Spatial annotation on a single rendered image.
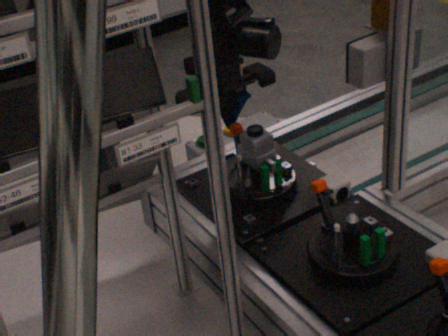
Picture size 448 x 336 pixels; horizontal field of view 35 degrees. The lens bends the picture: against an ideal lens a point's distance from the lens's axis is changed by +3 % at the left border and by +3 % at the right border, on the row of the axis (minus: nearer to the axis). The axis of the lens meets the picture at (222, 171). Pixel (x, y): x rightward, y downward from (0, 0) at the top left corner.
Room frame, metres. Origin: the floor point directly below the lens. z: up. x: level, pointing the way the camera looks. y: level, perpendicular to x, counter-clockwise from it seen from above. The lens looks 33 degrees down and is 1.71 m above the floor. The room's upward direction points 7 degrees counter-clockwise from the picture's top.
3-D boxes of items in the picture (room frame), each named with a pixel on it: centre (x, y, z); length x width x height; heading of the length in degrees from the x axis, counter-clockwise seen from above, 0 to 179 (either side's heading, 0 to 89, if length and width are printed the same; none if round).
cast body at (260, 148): (1.07, -0.07, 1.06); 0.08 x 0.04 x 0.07; 30
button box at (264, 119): (1.31, -0.03, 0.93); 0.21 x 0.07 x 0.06; 119
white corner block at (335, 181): (1.04, -0.20, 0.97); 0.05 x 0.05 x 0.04; 29
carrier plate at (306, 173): (1.08, -0.07, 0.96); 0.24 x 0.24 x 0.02; 29
